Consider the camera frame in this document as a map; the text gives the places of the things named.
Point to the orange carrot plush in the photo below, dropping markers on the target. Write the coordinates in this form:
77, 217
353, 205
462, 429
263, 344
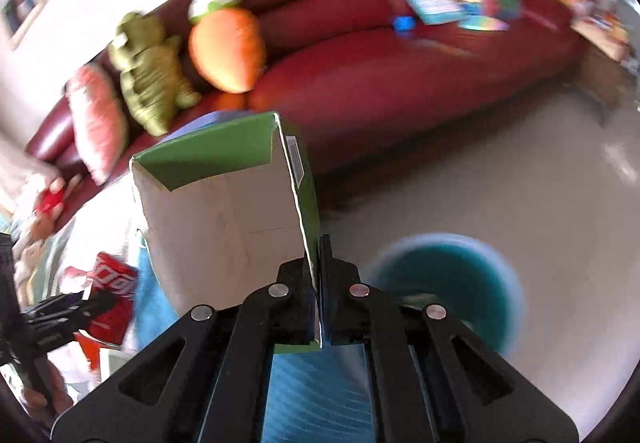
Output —
227, 48

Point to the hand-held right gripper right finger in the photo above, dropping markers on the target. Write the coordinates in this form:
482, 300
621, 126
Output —
327, 303

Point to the blue round bin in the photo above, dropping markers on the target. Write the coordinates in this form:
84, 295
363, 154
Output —
450, 283

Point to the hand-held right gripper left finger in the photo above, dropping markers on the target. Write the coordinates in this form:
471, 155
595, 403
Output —
295, 303

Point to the green dinosaur plush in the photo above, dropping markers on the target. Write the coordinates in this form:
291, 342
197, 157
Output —
145, 73

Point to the light blue book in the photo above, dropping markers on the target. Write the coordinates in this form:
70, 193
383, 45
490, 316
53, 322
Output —
430, 0

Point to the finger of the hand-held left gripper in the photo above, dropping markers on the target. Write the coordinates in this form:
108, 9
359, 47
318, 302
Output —
65, 318

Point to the pink watermelon pillow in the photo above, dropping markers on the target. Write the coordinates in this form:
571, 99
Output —
97, 123

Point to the small red toy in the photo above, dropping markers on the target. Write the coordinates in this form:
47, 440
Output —
51, 202

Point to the red soda can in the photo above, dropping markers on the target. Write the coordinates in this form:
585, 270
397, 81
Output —
112, 293

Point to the green cardboard box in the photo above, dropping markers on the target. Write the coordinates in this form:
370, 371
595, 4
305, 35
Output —
225, 203

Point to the framed wall picture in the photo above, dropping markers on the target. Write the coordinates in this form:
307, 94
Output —
22, 3

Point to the red leather sofa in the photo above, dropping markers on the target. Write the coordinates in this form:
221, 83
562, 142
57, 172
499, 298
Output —
400, 73

